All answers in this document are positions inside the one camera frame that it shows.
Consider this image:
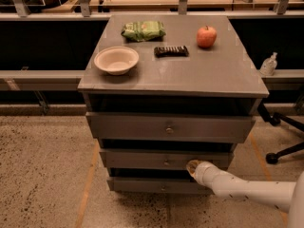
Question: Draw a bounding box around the grey drawer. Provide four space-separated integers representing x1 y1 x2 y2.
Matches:
100 148 233 170
107 177 212 195
86 112 255 143

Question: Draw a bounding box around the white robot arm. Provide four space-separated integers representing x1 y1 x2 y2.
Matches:
186 160 304 228

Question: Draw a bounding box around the grey bottom drawer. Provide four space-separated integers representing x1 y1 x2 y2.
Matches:
107 177 212 195

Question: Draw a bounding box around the grey wooden drawer cabinet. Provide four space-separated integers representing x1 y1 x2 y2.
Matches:
78 15 269 182

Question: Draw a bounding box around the grey top drawer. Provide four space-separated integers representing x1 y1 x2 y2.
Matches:
86 112 255 143

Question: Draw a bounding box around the black office chair base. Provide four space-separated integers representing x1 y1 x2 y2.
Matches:
257 103 304 165

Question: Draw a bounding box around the dark chocolate bar wrapper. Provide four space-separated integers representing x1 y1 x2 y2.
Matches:
154 46 189 58

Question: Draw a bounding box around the clear sanitizer bottle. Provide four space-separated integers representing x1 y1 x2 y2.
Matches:
259 52 277 76

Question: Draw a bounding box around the white paper bowl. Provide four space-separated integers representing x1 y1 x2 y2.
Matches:
94 47 139 75

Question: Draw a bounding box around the red apple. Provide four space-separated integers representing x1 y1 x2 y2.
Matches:
197 26 217 48

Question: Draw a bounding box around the green chip bag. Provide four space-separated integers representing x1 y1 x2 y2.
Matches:
121 21 166 42

